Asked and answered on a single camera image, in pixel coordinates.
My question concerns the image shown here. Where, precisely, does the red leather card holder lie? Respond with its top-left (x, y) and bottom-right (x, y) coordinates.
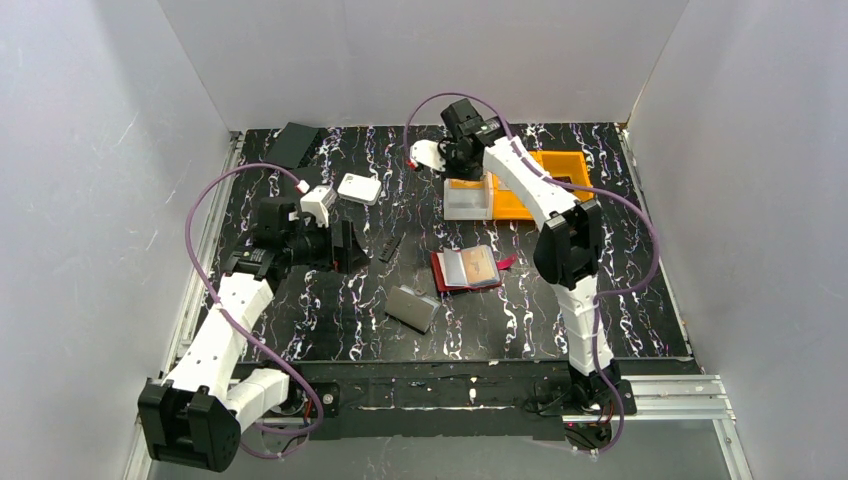
top-left (430, 245), bottom-right (517, 293)

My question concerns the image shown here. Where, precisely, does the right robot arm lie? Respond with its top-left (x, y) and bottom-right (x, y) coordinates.
top-left (438, 99), bottom-right (624, 412)

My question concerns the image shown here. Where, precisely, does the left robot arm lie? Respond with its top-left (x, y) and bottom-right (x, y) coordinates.
top-left (138, 186), bottom-right (369, 472)

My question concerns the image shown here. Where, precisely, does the silver metal card case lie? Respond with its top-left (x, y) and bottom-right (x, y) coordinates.
top-left (384, 285), bottom-right (442, 334)

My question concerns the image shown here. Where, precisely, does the white plastic bin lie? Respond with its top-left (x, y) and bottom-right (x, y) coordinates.
top-left (443, 176), bottom-right (494, 221)

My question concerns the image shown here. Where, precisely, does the small black strip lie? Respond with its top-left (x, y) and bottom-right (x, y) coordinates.
top-left (377, 233), bottom-right (405, 263)

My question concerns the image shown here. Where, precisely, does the yellow middle plastic bin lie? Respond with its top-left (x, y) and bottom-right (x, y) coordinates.
top-left (491, 174), bottom-right (533, 221)

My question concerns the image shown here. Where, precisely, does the yellow plastic bin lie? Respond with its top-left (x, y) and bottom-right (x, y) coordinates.
top-left (491, 174), bottom-right (533, 221)
top-left (529, 150), bottom-right (592, 187)

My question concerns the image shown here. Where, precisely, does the white square device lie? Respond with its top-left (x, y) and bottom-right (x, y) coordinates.
top-left (337, 173), bottom-right (382, 206)

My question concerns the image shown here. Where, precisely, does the black box far corner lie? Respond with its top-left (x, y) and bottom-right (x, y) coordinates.
top-left (264, 122), bottom-right (327, 169)

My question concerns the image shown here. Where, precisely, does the yellow right plastic bin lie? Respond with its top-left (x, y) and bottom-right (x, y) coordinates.
top-left (529, 150), bottom-right (592, 187)

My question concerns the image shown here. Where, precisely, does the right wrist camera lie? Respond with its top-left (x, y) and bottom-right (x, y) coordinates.
top-left (409, 140), bottom-right (446, 173)

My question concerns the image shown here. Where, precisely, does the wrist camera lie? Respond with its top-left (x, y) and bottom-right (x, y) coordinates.
top-left (409, 140), bottom-right (446, 173)
top-left (299, 185), bottom-right (338, 228)

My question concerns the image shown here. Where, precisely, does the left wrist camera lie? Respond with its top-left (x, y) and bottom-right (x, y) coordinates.
top-left (299, 185), bottom-right (338, 228)

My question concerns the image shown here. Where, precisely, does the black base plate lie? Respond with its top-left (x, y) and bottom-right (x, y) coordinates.
top-left (241, 360), bottom-right (637, 442)

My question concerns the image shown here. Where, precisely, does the aluminium frame rail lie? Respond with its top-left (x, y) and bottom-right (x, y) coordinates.
top-left (124, 374), bottom-right (753, 480)

